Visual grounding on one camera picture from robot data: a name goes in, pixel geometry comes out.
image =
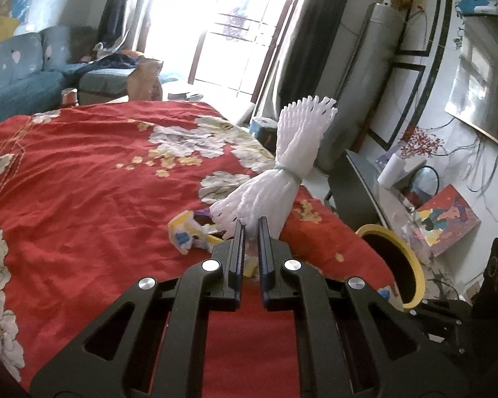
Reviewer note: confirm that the red floral blanket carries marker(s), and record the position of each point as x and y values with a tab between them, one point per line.
87	195

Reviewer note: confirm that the blue sofa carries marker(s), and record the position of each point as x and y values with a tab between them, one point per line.
16	74

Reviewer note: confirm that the yellow rimmed black bin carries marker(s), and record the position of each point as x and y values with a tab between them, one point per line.
390	269

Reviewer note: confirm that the red can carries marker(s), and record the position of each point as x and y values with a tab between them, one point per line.
69	98

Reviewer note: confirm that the brown paper bag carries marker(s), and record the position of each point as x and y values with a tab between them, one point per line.
143	83

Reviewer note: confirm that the red artificial flowers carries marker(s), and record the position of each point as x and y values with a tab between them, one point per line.
423	141

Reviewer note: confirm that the flat television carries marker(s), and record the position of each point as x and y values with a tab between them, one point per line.
481	83

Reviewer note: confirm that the white top coffee table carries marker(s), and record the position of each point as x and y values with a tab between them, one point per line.
245	112

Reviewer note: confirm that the clothes pile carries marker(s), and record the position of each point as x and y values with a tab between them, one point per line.
116	56

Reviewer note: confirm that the white paper roll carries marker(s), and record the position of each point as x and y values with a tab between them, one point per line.
392	172

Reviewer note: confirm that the dark narrow curtain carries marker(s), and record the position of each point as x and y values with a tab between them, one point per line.
116	8

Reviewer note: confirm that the book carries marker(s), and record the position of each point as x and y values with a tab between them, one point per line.
184	95

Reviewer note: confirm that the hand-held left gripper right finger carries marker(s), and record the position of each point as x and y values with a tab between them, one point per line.
266	265

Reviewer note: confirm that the dark glass top cabinet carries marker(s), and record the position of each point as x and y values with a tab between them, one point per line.
352	199

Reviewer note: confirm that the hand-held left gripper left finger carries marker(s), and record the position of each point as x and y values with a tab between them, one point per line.
236	265

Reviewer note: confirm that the purple small toy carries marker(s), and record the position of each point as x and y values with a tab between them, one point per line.
201	217

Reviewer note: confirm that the round black framed ornament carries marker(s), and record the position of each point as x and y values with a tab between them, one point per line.
436	182

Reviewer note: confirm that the blue storage box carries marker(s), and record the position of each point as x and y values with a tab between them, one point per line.
263	130

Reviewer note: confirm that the yellow cushion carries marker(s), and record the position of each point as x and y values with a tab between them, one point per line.
4	29

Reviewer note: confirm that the grey standing air conditioner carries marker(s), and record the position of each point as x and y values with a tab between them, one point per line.
365	91

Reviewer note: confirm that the glass balcony door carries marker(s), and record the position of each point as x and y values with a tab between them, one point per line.
215	16

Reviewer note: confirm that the white foam net bundle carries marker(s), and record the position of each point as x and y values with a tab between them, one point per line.
294	132

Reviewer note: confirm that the dark wide curtain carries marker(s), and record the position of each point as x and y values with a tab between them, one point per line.
315	29

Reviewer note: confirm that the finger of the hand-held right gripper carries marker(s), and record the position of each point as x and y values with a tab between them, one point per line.
444	323

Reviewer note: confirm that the yellow white snack wrapper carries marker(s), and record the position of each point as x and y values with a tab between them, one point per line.
182	236

